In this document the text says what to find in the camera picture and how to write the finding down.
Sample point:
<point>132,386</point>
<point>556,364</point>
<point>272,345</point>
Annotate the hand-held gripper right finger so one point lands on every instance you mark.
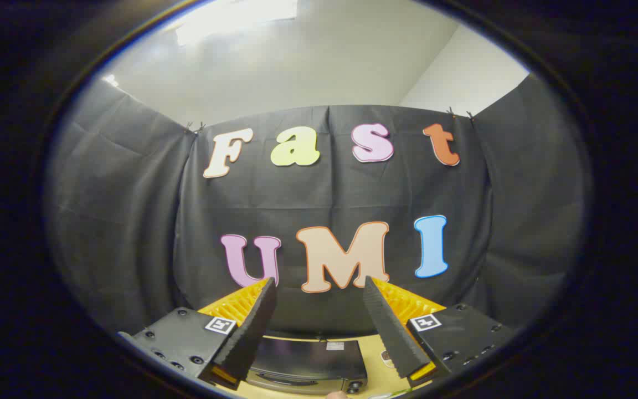
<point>388,327</point>

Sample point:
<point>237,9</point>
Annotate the black backdrop cloth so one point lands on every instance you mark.
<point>130,221</point>

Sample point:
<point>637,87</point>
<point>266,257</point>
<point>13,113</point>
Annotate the black toaster oven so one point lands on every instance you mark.
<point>308,360</point>

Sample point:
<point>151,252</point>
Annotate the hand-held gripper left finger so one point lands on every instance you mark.
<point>252,327</point>

